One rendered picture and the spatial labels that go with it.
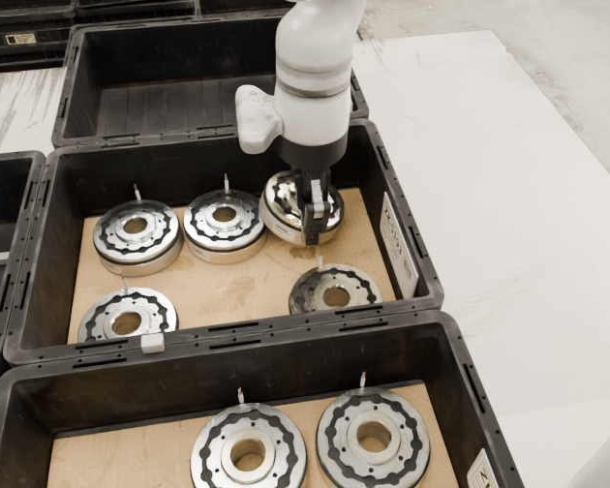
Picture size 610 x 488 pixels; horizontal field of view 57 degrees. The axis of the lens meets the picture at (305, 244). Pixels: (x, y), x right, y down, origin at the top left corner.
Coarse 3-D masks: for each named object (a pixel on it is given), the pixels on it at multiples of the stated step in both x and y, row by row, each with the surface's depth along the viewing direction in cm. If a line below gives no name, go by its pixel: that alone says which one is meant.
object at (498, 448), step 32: (352, 320) 51; (384, 320) 51; (416, 320) 51; (448, 320) 51; (128, 352) 49; (160, 352) 49; (192, 352) 49; (224, 352) 49; (0, 384) 46; (480, 384) 46; (0, 416) 45; (480, 416) 45; (0, 448) 43; (512, 480) 41
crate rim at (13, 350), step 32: (352, 128) 71; (384, 160) 66; (32, 224) 59; (416, 224) 59; (32, 256) 56; (416, 256) 56; (32, 288) 53; (256, 320) 51; (288, 320) 51; (320, 320) 51; (32, 352) 49; (64, 352) 49; (96, 352) 49
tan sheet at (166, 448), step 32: (64, 448) 53; (96, 448) 53; (128, 448) 53; (160, 448) 53; (192, 448) 53; (384, 448) 53; (64, 480) 51; (96, 480) 51; (128, 480) 51; (160, 480) 51; (320, 480) 51; (448, 480) 51
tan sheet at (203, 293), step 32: (352, 192) 77; (352, 224) 73; (96, 256) 69; (192, 256) 69; (256, 256) 69; (288, 256) 69; (352, 256) 69; (96, 288) 66; (160, 288) 66; (192, 288) 66; (224, 288) 66; (256, 288) 66; (288, 288) 66; (384, 288) 66; (192, 320) 63; (224, 320) 63
